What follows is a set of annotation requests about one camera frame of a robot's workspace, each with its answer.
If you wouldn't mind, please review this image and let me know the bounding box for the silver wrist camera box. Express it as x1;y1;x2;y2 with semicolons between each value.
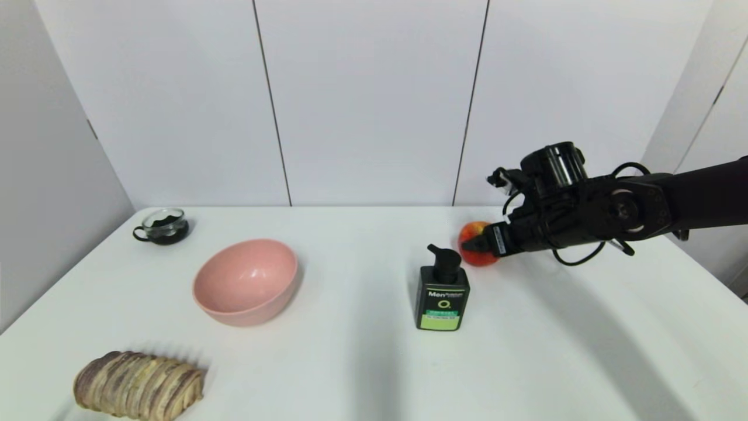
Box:
487;168;524;195

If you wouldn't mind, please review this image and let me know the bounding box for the black cable arc over arm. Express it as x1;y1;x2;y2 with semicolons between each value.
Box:
611;162;651;179

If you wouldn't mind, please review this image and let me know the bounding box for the glass cup with dark liquid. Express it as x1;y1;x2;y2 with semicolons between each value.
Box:
133;208;189;245

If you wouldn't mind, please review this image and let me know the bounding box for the red apple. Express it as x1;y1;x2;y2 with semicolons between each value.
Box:
458;221;502;267

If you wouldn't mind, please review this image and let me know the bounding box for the brown striped bread loaf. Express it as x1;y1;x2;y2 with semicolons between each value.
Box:
73;351;205;421

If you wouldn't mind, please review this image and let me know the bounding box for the black green pump bottle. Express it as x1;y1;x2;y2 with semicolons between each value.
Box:
415;244;471;332

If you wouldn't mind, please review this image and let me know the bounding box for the black cable loop under wrist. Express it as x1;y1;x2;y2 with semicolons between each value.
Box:
551;239;607;267

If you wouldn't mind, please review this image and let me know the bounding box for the pink bowl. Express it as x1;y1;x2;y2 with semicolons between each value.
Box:
192;239;299;327

